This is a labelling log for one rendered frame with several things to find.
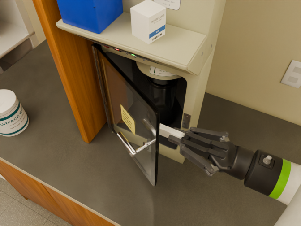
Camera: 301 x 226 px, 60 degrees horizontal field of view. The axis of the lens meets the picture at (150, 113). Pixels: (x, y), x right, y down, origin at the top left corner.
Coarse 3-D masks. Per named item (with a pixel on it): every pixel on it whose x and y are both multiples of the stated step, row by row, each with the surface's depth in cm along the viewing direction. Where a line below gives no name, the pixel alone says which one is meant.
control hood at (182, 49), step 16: (128, 16) 60; (80, 32) 56; (112, 32) 56; (128, 32) 56; (176, 32) 56; (192, 32) 56; (128, 48) 53; (144, 48) 52; (160, 48) 52; (176, 48) 52; (192, 48) 52; (160, 64) 63; (176, 64) 50; (192, 64) 52
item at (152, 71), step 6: (138, 66) 77; (144, 66) 75; (150, 66) 74; (144, 72) 76; (150, 72) 74; (156, 72) 74; (162, 72) 73; (168, 72) 73; (156, 78) 75; (162, 78) 74; (168, 78) 74; (174, 78) 74
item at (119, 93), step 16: (96, 48) 72; (112, 64) 68; (112, 80) 73; (128, 80) 64; (112, 96) 80; (128, 96) 68; (144, 96) 60; (112, 112) 89; (128, 112) 74; (144, 112) 63; (112, 128) 100; (128, 128) 82; (144, 128) 69; (144, 160) 83
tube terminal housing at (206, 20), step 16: (128, 0) 59; (144, 0) 57; (192, 0) 52; (208, 0) 50; (224, 0) 58; (176, 16) 56; (192, 16) 54; (208, 16) 52; (208, 32) 55; (112, 48) 72; (208, 48) 61; (208, 64) 69; (192, 80) 67; (192, 96) 71; (192, 112) 75; (160, 144) 97; (176, 160) 100
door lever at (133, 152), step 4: (120, 132) 76; (120, 136) 75; (124, 136) 75; (120, 140) 76; (124, 140) 74; (124, 144) 74; (128, 144) 74; (144, 144) 74; (128, 148) 73; (132, 148) 73; (140, 148) 73; (144, 148) 73; (148, 148) 73; (132, 152) 72; (136, 152) 72
